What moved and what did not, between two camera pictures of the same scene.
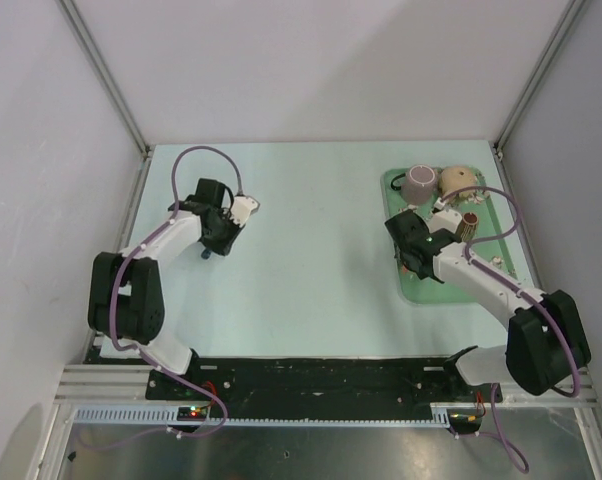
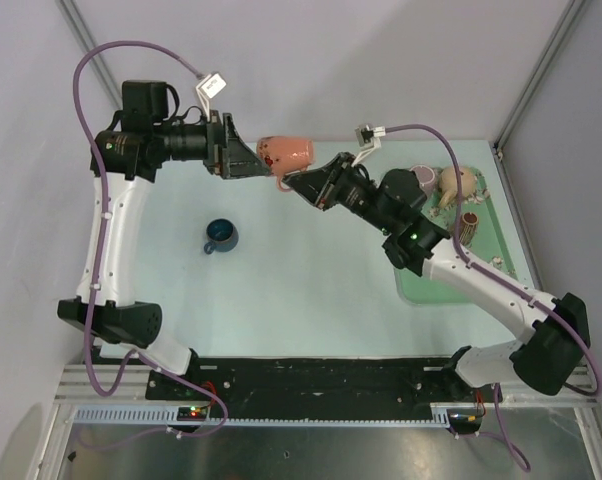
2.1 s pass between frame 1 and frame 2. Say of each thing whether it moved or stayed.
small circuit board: stayed
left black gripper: moved
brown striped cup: stayed
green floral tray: stayed
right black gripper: moved
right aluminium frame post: stayed
